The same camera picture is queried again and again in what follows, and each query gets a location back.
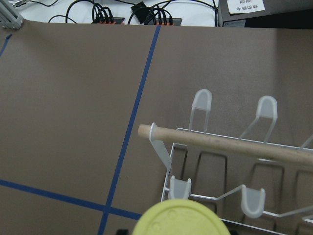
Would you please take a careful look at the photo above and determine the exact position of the yellow plastic cup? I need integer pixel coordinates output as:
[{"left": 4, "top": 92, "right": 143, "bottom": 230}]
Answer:
[{"left": 133, "top": 199, "right": 230, "bottom": 235}]

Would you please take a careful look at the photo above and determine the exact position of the wooden rack dowel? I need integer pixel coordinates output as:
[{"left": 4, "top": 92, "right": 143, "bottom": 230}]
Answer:
[{"left": 138, "top": 124, "right": 313, "bottom": 166}]

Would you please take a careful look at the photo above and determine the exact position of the orange black usb hub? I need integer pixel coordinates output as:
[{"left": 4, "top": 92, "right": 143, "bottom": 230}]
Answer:
[{"left": 91, "top": 4, "right": 125, "bottom": 24}]

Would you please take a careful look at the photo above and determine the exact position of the black box with label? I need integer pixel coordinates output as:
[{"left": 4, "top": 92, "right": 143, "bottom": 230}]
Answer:
[{"left": 218, "top": 0, "right": 313, "bottom": 29}]

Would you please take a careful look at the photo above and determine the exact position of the aluminium frame post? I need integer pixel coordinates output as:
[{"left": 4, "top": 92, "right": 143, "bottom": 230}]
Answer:
[{"left": 0, "top": 0, "right": 24, "bottom": 29}]

